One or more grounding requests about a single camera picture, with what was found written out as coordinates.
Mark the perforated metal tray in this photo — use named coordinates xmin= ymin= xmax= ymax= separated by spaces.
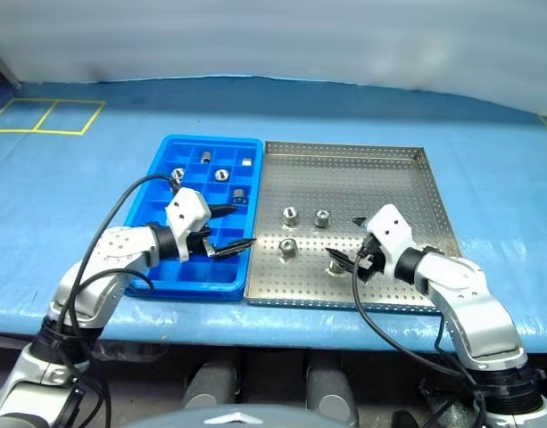
xmin=244 ymin=141 xmax=464 ymax=313

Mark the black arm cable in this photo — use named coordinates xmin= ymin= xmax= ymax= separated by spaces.
xmin=54 ymin=173 xmax=185 ymax=428
xmin=352 ymin=243 xmax=488 ymax=428

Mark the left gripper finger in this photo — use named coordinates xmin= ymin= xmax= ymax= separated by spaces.
xmin=204 ymin=238 xmax=258 ymax=259
xmin=208 ymin=203 xmax=239 ymax=220

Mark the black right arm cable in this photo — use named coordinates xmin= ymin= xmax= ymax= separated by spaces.
xmin=352 ymin=243 xmax=488 ymax=428

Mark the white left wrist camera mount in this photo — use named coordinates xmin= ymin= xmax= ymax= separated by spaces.
xmin=164 ymin=186 xmax=212 ymax=264

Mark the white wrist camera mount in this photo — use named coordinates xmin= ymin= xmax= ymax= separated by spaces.
xmin=164 ymin=186 xmax=212 ymax=264
xmin=365 ymin=203 xmax=419 ymax=280

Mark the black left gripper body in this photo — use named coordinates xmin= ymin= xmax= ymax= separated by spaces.
xmin=186 ymin=228 xmax=217 ymax=259

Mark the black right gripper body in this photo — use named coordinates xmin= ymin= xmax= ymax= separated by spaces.
xmin=355 ymin=234 xmax=390 ymax=285

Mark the grey dome with chevron mark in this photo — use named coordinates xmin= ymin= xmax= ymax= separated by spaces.
xmin=125 ymin=403 xmax=359 ymax=428

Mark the blue compartment tray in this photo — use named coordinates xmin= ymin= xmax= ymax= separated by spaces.
xmin=122 ymin=135 xmax=264 ymax=303

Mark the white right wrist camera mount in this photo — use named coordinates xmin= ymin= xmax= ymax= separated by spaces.
xmin=365 ymin=203 xmax=419 ymax=280

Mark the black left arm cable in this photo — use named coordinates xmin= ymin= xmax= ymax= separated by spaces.
xmin=54 ymin=173 xmax=185 ymax=428

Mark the grey rounded cylinder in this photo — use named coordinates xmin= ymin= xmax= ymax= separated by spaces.
xmin=182 ymin=360 xmax=238 ymax=409
xmin=306 ymin=363 xmax=360 ymax=427

